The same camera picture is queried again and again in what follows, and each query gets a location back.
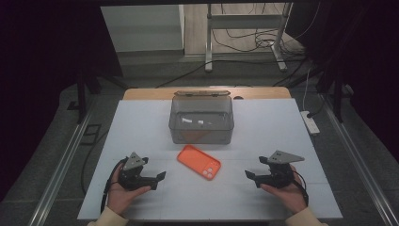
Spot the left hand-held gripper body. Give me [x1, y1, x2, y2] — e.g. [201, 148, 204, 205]
[118, 152, 158, 192]

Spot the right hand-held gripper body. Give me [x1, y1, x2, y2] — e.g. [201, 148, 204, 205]
[259, 150, 306, 189]

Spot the orange phone case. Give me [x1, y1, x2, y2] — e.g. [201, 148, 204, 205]
[176, 144, 222, 182]

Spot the grey transparent storage box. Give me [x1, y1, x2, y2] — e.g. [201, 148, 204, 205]
[168, 89, 235, 145]

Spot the person's right hand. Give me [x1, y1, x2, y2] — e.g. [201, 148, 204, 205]
[259, 164, 309, 215]

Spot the person's left hand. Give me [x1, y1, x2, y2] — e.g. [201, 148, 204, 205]
[106, 163, 152, 217]

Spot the white power strip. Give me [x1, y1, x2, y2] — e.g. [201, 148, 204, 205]
[300, 110, 321, 136]

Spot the black stand leg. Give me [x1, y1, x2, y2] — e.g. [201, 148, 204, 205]
[67, 72, 103, 125]
[316, 72, 350, 123]

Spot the white cabinet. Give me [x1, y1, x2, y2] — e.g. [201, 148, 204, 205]
[101, 4, 185, 53]

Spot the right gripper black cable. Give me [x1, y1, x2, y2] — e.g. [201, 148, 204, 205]
[290, 170, 310, 207]

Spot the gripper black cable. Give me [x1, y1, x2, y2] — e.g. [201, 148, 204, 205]
[100, 157, 127, 215]
[290, 170, 310, 207]

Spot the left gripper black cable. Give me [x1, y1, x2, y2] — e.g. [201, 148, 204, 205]
[100, 157, 127, 215]

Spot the aluminium floor rail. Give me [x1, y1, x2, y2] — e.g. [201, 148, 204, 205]
[319, 93, 399, 226]
[27, 97, 97, 226]

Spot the thin white cable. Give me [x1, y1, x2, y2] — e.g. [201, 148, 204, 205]
[302, 67, 312, 112]

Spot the long black floor cable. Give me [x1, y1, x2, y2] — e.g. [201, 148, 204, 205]
[155, 57, 304, 89]

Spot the tangle of black cables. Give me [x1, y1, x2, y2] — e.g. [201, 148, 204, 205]
[211, 3, 307, 56]

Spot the grey metal stand frame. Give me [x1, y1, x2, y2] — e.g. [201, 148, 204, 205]
[204, 3, 295, 73]

